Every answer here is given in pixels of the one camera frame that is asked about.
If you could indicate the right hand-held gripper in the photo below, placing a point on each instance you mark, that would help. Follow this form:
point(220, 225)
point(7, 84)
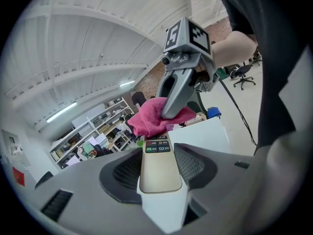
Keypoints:
point(188, 43)

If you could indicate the person's black shirt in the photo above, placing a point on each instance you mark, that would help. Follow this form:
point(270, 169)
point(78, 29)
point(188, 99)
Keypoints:
point(264, 57)

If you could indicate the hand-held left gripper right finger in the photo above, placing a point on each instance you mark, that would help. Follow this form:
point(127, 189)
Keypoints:
point(220, 180)

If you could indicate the black mesh office chair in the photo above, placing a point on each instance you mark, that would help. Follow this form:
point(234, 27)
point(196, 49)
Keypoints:
point(198, 104)

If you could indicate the pink cleaning cloth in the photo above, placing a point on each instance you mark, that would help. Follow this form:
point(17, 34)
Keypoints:
point(149, 121)

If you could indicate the red sign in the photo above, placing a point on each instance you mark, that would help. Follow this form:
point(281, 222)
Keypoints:
point(18, 177)

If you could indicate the white shelving unit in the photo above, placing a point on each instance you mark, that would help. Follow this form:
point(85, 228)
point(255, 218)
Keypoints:
point(97, 133)

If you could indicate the person's right forearm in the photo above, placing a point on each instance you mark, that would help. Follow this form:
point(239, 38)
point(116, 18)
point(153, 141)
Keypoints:
point(232, 48)

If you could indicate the beige remote control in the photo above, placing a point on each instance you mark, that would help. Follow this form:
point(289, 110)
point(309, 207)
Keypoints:
point(160, 172)

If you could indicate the black swivel chair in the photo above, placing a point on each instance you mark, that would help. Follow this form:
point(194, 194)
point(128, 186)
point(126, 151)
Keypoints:
point(243, 75)

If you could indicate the long ceiling light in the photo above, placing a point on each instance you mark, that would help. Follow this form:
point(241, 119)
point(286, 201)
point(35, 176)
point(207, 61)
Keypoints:
point(61, 112)
point(127, 83)

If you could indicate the open cardboard box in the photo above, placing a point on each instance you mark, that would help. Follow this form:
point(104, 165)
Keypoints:
point(195, 120)

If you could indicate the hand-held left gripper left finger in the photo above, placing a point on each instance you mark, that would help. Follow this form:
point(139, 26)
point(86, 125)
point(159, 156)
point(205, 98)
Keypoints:
point(93, 199)

